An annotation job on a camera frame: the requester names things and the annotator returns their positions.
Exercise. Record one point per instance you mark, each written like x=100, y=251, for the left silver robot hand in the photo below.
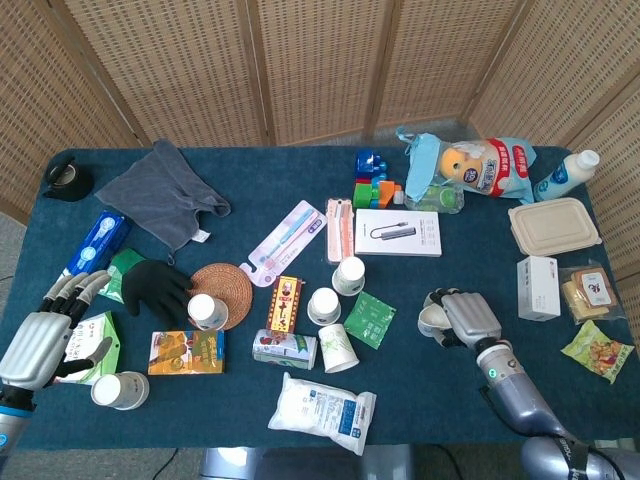
x=35, y=342

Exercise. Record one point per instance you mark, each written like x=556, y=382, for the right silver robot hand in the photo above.
x=472, y=315

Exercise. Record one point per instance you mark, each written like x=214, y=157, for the white blue-flower paper cup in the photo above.
x=348, y=275
x=430, y=320
x=206, y=311
x=120, y=390
x=324, y=306

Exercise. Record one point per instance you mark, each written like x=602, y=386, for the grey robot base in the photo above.
x=305, y=465

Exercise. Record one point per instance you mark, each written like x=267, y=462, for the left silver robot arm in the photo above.
x=11, y=420

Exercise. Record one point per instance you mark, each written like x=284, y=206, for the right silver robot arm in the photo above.
x=515, y=395

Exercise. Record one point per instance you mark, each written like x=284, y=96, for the white green-flower paper cup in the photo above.
x=337, y=350

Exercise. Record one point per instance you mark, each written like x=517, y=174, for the white green paper pouch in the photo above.
x=95, y=330

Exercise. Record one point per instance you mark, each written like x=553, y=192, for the small white carton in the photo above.
x=537, y=290

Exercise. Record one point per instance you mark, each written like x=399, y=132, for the dark blue table cloth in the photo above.
x=425, y=400

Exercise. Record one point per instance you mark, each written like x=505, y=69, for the green tea sachet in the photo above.
x=370, y=320

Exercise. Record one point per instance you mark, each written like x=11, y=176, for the white USB hub box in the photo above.
x=397, y=232

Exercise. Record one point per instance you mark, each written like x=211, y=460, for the green foil packet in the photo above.
x=120, y=265

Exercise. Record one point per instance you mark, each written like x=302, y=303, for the blue toothpaste box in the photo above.
x=97, y=242

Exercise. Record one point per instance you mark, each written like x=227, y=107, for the beige lidded food container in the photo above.
x=552, y=227

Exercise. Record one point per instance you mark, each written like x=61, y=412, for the clear plastic water bottle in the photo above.
x=442, y=200

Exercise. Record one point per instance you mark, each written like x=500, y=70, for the clear cracker packet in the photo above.
x=592, y=292

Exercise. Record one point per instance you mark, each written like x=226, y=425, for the green snack packet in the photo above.
x=597, y=352

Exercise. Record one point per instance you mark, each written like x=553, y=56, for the black knit glove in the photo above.
x=155, y=285

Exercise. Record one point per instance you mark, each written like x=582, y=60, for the orange toy block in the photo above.
x=390, y=192

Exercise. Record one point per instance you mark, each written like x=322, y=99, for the yellow blue snack box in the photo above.
x=186, y=352

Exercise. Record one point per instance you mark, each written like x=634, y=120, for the cyan toy block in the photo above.
x=376, y=196

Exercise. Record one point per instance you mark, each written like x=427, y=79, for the black tape roll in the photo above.
x=70, y=185

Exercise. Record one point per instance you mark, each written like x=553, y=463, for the green toy block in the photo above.
x=362, y=195

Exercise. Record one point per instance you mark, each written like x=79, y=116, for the white milk bottle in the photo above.
x=562, y=175

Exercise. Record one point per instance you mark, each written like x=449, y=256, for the white powder bag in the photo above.
x=320, y=412

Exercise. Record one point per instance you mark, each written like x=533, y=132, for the blue toy block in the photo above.
x=367, y=164

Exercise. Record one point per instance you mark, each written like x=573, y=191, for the red yellow medicine box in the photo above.
x=285, y=305

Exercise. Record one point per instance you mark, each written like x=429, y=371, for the white green drink can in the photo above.
x=282, y=350

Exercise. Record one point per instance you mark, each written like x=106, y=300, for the grey towel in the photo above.
x=160, y=195

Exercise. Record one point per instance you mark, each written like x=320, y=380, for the woven rattan coaster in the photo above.
x=225, y=285

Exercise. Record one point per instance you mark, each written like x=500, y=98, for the pink toothbrush blister pack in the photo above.
x=285, y=240

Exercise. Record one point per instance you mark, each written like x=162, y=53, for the bamboo folding screen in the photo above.
x=320, y=60

